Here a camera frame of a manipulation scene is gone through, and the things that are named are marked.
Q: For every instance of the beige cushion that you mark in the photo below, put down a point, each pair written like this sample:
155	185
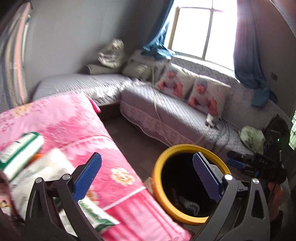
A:
136	67

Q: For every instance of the grey quilted sofa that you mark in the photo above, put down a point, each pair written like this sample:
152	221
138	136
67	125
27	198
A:
173	111

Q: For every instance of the green white plastic bag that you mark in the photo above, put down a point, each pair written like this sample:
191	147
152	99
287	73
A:
252	136

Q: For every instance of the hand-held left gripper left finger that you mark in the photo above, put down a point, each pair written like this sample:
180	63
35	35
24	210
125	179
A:
89	178

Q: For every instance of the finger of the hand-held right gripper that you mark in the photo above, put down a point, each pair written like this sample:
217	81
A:
235	154
235	164

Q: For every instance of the patterned leaning mattress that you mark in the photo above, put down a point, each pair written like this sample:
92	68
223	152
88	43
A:
13	58

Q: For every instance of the white power strip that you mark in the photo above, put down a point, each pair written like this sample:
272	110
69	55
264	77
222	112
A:
211	120

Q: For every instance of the yellow rimmed black trash bin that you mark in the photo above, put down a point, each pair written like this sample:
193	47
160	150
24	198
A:
159	185

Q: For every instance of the pink floral blanket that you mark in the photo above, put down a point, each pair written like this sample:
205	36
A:
69	120

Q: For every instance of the plush tiger in plastic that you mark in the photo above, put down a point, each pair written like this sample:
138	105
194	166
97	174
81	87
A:
111	54

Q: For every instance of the grey bolster pillow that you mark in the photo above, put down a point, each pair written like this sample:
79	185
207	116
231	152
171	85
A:
99	69

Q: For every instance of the green white tissue pack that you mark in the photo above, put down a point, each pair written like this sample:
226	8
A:
20	150
97	215

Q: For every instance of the baby print pillow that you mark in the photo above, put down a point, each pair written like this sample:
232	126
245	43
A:
205	97
172	81

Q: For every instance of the dark bag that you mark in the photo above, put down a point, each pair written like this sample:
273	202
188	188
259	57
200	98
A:
277	124

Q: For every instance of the crumpled grey white wrapper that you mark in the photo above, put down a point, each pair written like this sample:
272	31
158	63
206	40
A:
189	205

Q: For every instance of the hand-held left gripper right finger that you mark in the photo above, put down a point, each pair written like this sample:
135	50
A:
205	178

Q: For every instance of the window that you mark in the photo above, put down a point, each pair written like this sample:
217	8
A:
203	27

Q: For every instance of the purple blue curtain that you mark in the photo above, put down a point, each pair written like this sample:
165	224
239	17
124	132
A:
248	46

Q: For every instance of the small orange object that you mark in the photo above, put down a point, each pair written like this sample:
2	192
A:
37	157

